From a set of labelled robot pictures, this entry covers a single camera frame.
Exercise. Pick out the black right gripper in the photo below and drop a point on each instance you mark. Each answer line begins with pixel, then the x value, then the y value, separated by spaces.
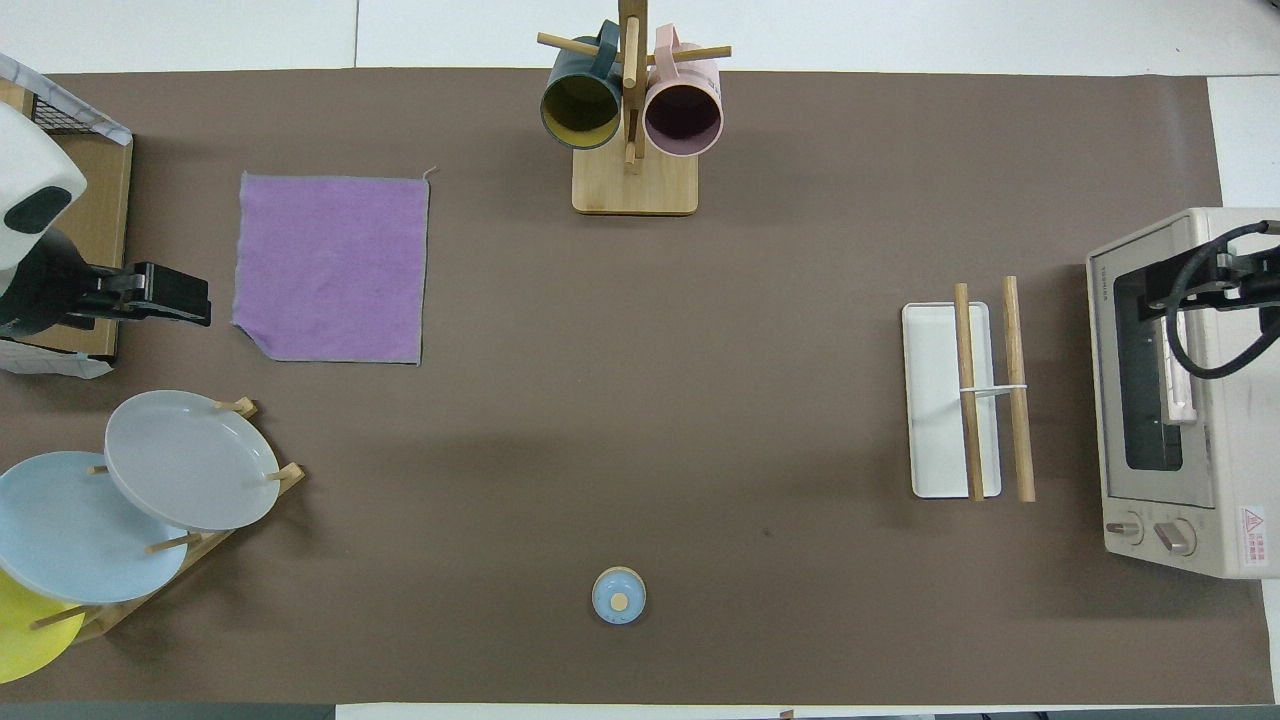
pixel 1225 278

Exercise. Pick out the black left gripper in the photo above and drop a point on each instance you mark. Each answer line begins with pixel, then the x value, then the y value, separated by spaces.
pixel 150 295

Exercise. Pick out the purple and grey towel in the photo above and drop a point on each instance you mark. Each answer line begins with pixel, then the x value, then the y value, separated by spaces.
pixel 330 265

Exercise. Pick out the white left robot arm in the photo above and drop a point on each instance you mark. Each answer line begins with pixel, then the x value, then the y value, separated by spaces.
pixel 30 170

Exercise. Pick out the wooden plate rack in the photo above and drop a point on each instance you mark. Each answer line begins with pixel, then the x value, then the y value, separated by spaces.
pixel 292 476

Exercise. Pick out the white towel rack wooden bars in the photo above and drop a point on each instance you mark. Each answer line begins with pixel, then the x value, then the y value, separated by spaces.
pixel 935 400

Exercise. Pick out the grey plate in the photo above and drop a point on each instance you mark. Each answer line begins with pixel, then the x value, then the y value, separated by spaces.
pixel 190 460

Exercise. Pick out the white patterned paper sheet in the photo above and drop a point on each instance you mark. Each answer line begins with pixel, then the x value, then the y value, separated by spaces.
pixel 90 118
pixel 50 365

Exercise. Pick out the beige toaster oven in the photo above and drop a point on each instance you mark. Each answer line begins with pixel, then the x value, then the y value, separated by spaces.
pixel 1125 490

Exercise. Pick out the light blue plate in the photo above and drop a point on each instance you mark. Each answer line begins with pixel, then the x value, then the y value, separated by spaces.
pixel 70 540

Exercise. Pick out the yellow plate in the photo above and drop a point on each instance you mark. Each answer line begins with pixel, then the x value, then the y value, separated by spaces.
pixel 25 640

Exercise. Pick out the brown table mat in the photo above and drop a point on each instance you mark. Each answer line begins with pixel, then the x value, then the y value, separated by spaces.
pixel 600 400

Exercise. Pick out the dark green mug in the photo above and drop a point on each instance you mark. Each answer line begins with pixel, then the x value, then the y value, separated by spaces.
pixel 580 110

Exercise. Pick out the wooden mug tree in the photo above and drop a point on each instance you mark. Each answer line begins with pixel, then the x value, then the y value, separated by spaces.
pixel 635 185

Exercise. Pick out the small blue lidded jar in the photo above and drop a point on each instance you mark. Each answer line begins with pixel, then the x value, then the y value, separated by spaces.
pixel 606 600

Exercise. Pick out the pink mug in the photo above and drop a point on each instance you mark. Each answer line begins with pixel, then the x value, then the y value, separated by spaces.
pixel 683 115

